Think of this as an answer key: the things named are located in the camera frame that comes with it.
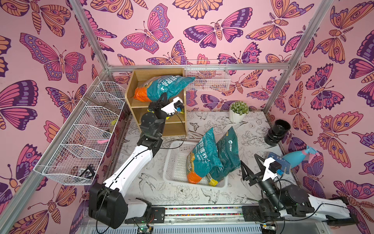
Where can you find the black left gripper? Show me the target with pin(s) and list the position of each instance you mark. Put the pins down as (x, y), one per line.
(157, 107)

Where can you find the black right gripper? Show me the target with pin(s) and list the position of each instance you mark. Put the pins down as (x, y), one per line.
(255, 176)

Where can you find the teal orange fertilizer bag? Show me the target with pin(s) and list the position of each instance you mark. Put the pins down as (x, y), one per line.
(143, 92)
(172, 85)

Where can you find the teal yellow fertilizer bag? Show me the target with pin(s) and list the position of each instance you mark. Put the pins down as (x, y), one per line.
(228, 154)

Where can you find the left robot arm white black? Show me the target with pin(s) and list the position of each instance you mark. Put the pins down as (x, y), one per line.
(108, 202)

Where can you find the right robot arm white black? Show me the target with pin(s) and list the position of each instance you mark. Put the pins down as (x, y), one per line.
(291, 203)

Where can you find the wooden three-tier shelf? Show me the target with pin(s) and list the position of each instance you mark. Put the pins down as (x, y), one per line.
(175, 125)

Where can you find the teal spray bottle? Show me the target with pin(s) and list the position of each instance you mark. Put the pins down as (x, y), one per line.
(297, 157)

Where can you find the white plastic basket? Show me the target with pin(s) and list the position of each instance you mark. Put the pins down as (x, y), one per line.
(175, 167)

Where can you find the potted green succulent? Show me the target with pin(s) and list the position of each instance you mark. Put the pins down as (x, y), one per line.
(238, 110)

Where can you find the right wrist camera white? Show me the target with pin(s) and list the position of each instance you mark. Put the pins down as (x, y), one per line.
(272, 169)

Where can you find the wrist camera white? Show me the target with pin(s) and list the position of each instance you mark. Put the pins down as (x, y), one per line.
(175, 107)
(272, 169)

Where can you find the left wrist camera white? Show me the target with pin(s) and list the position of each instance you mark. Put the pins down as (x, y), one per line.
(175, 107)

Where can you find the black camera lens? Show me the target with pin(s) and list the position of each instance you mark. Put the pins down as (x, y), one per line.
(277, 132)

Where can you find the small white wire basket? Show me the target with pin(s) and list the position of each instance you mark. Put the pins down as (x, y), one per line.
(209, 75)

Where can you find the white wire wall rack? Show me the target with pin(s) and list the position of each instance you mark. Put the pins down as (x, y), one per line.
(76, 153)

